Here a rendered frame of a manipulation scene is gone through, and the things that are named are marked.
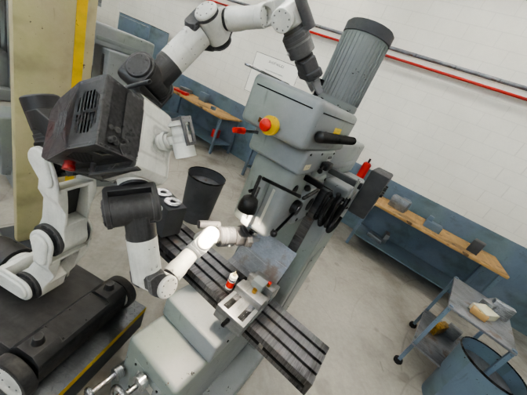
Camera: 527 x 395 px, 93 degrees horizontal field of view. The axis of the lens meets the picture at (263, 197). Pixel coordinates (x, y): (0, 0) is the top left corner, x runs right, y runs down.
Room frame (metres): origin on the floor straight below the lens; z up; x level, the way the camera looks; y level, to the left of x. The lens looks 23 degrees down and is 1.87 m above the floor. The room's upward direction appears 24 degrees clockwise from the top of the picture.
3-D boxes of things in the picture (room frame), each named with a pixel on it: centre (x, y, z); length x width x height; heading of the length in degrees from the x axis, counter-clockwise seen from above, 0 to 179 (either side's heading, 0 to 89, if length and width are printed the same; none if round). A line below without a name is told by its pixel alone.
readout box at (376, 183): (1.15, -0.45, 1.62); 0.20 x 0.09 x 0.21; 156
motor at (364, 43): (1.25, -0.13, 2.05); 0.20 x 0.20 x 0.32
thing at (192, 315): (1.02, -0.02, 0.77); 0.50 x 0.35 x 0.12; 156
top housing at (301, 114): (1.03, -0.03, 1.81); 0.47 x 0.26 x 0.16; 156
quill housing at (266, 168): (1.02, -0.02, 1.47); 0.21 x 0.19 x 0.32; 66
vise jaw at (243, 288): (0.91, -0.13, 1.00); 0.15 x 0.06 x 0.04; 68
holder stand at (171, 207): (1.23, 0.50, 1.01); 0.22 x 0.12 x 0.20; 59
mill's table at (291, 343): (1.04, 0.04, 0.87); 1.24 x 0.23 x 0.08; 66
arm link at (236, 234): (0.96, 0.05, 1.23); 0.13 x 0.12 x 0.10; 41
